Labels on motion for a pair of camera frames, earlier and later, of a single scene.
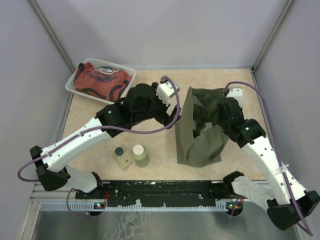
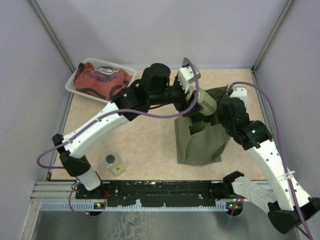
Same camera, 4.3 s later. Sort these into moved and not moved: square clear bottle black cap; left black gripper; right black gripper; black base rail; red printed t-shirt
Moved: square clear bottle black cap; left black gripper
Not moved: right black gripper; black base rail; red printed t-shirt
